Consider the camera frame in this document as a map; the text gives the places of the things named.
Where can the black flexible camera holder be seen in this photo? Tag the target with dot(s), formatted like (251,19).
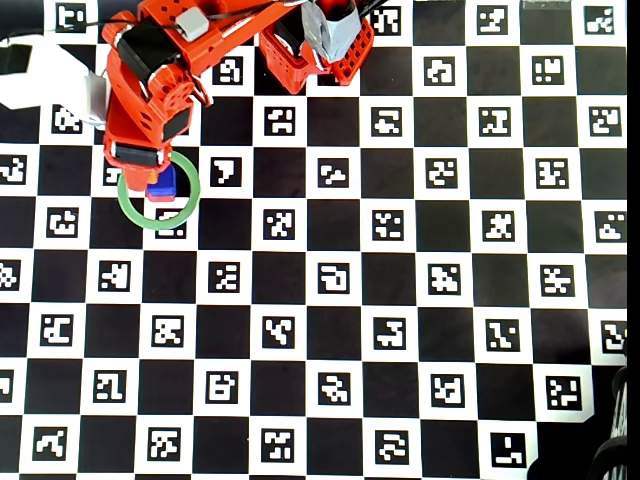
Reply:
(617,450)

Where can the red cube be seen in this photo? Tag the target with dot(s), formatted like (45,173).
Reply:
(161,197)

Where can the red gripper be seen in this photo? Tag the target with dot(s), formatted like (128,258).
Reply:
(136,154)

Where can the small grey plastic block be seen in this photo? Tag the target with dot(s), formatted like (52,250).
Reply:
(192,22)

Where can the blue cube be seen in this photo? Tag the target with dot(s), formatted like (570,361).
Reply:
(167,182)

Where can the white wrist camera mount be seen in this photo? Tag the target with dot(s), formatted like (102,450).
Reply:
(50,80)

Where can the black white marker checkerboard mat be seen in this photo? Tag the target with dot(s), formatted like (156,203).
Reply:
(320,350)

